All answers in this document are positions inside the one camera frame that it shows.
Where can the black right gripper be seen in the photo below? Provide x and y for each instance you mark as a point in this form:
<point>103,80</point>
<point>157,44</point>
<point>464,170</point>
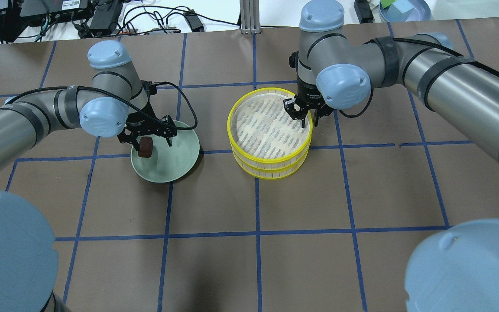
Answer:
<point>308,93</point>

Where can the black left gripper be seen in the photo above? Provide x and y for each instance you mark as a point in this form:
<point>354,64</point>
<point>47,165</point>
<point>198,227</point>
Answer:
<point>139,124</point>

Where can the brown chocolate bun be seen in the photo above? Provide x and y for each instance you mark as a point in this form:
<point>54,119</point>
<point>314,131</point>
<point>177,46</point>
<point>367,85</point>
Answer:
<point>146,147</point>

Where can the yellow steamer top layer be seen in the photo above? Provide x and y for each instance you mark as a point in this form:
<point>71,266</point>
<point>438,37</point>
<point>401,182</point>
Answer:
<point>260,130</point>

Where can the yellow steamer layer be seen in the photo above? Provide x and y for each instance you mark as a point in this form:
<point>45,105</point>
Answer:
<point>271,171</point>
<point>260,130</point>

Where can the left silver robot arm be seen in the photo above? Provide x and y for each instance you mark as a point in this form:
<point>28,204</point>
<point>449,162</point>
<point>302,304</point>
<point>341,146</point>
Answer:
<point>116,104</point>

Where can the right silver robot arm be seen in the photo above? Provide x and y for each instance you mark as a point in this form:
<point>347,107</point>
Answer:
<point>456,270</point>

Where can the yellow steamer bottom layer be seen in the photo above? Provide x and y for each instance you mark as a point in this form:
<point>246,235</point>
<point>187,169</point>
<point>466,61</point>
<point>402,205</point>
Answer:
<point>271,171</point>

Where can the mint green plate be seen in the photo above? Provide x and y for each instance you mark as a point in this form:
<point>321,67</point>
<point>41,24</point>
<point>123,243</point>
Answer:
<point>168,163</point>

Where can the blue bowl with blocks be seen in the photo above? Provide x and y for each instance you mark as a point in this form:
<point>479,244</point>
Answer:
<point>393,11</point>

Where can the black power adapter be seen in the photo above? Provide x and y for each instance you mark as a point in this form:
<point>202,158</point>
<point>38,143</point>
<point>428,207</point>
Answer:
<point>105,17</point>

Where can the green cube block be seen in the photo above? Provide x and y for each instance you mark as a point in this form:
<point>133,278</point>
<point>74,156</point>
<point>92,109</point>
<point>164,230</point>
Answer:
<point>386,3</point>

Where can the blue cube block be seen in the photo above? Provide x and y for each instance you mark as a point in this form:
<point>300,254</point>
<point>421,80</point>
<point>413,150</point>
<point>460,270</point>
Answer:
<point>402,6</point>

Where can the aluminium frame post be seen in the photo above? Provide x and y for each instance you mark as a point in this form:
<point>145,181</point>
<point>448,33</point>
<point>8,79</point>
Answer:
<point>249,16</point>

